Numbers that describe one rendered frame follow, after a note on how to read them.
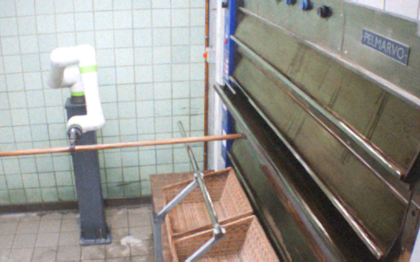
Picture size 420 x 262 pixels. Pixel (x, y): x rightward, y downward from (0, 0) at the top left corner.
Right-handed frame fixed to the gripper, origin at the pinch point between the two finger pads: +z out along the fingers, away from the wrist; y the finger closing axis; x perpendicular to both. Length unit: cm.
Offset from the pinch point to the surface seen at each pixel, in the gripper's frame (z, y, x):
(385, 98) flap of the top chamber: 125, -67, -101
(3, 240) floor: -84, 120, 81
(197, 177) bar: 40, 2, -64
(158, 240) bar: 39, 39, -43
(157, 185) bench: -57, 62, -52
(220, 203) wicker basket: -23, 60, -92
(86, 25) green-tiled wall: -125, -48, -6
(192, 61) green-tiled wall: -123, -14, -90
